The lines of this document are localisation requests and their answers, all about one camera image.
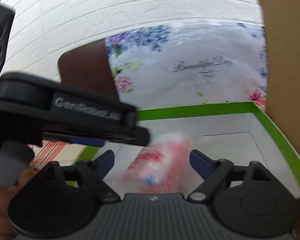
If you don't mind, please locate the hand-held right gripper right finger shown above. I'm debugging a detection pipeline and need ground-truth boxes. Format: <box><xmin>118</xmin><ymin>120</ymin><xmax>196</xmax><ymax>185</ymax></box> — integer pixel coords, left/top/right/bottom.
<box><xmin>188</xmin><ymin>149</ymin><xmax>272</xmax><ymax>203</ymax></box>

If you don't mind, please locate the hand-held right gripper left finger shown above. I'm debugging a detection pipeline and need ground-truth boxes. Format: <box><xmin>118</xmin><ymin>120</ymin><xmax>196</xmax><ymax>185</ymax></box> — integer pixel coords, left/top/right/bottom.
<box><xmin>47</xmin><ymin>150</ymin><xmax>121</xmax><ymax>203</ymax></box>

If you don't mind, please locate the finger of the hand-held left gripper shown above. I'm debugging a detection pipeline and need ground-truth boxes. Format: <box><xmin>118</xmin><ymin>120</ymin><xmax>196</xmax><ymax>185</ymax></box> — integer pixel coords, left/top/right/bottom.
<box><xmin>68</xmin><ymin>137</ymin><xmax>106</xmax><ymax>148</ymax></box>
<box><xmin>42</xmin><ymin>126</ymin><xmax>150</xmax><ymax>146</ymax></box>

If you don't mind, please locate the cardboard box with green rim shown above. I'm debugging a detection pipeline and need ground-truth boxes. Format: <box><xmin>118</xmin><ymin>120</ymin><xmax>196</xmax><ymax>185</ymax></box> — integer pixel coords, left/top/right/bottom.
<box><xmin>65</xmin><ymin>0</ymin><xmax>300</xmax><ymax>240</ymax></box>

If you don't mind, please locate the person's left hand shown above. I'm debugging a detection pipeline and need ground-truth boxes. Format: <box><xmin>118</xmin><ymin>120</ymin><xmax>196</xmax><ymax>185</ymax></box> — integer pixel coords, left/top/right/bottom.
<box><xmin>0</xmin><ymin>167</ymin><xmax>37</xmax><ymax>240</ymax></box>

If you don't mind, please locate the floral printed blanket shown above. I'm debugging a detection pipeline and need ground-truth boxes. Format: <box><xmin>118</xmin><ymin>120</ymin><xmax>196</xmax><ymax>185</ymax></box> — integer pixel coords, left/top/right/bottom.
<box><xmin>105</xmin><ymin>21</ymin><xmax>268</xmax><ymax>111</ymax></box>

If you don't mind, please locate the dark brown headboard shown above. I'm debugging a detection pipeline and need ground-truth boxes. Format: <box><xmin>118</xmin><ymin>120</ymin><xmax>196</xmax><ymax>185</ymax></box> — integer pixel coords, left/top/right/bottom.
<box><xmin>58</xmin><ymin>40</ymin><xmax>119</xmax><ymax>98</ymax></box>

